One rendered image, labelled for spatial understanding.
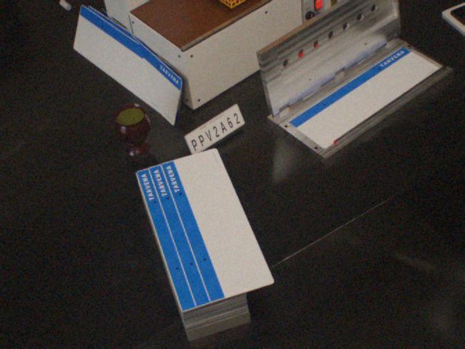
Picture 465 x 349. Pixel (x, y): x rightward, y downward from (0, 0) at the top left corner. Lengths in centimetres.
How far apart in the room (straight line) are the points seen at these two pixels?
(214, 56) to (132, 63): 24
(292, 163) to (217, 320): 48
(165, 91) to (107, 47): 26
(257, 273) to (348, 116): 57
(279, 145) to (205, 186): 28
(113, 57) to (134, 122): 34
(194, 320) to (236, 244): 18
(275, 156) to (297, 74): 21
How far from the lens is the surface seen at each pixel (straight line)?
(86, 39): 248
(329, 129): 214
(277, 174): 207
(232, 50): 223
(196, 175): 195
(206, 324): 178
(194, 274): 177
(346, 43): 226
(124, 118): 212
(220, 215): 186
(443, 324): 181
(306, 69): 218
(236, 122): 217
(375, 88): 224
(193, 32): 217
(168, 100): 222
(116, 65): 238
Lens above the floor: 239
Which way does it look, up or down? 46 degrees down
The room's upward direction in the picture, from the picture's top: 8 degrees counter-clockwise
